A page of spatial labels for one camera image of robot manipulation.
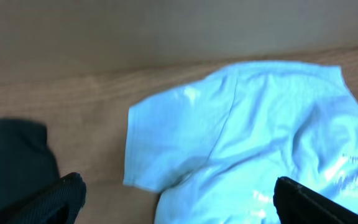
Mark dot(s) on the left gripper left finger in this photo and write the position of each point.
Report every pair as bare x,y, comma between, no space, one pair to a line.
58,203

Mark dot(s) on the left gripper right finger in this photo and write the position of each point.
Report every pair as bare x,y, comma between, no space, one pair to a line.
297,204

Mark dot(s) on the light blue t-shirt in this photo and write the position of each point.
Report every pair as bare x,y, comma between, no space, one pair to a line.
213,149

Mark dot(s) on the black garment under blue shirt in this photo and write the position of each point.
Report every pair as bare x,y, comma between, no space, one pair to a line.
26,162

